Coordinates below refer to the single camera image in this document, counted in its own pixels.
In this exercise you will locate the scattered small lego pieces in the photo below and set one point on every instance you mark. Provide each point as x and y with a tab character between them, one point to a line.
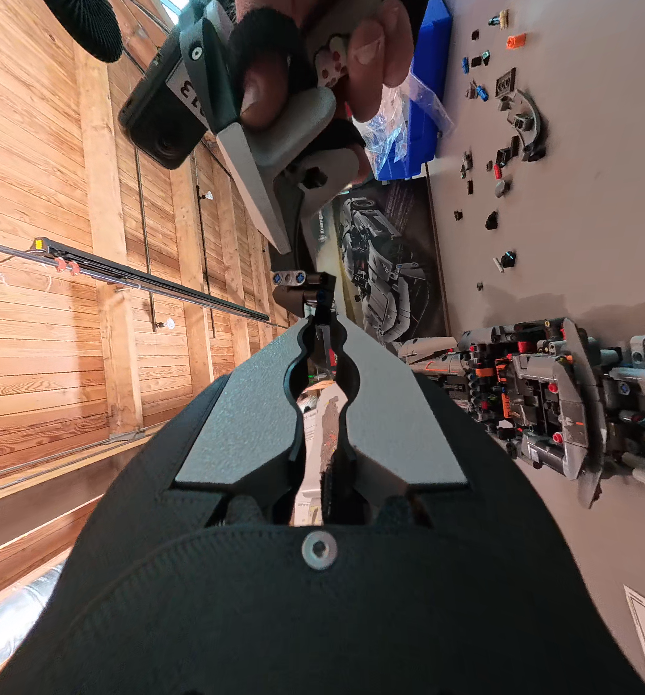
506	81

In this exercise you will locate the silver ventilation duct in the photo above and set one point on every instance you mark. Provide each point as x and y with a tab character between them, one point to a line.
7	619

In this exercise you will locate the black ceiling track rail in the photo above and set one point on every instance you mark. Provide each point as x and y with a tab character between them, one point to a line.
137	276

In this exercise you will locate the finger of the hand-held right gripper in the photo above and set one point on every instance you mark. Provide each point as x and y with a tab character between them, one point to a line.
251	184
309	244

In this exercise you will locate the dark grey curved lego arch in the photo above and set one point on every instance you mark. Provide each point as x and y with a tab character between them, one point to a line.
534	122

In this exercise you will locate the blue plastic bin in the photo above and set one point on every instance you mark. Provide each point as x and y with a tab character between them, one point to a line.
431	65

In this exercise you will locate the black wall conduit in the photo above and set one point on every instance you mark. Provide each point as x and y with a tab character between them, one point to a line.
203	244
143	217

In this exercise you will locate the black ribbed round object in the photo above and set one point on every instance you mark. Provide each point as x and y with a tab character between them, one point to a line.
88	27

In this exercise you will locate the lego car set box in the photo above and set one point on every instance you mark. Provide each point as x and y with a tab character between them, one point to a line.
387	260

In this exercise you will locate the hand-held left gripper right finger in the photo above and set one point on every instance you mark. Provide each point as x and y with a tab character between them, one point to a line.
404	429

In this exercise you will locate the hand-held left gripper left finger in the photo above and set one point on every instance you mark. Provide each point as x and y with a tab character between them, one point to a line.
241	423

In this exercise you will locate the grey lego car model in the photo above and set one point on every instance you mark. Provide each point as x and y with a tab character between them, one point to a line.
539	391

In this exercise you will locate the clear plastic bag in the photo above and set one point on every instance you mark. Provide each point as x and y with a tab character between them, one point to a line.
393	125

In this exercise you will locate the person's right hand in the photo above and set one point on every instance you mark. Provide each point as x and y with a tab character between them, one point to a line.
382	54

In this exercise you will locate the black lego subassembly grey beam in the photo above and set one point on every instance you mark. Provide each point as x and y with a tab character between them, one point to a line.
322	288

